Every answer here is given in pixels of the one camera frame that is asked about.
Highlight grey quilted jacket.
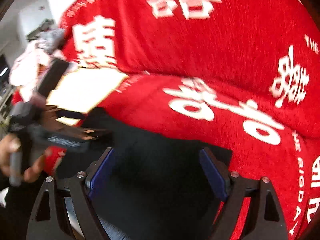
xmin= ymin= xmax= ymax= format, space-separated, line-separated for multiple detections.
xmin=36 ymin=28 xmax=65 ymax=55

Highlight black pants with grey waistband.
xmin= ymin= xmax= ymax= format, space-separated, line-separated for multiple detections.
xmin=56 ymin=107 xmax=232 ymax=239

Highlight red sofa cover with characters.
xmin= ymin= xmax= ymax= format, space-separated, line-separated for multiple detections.
xmin=59 ymin=0 xmax=319 ymax=239

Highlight person's left hand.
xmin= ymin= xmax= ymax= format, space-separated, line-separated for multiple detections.
xmin=1 ymin=134 xmax=52 ymax=187

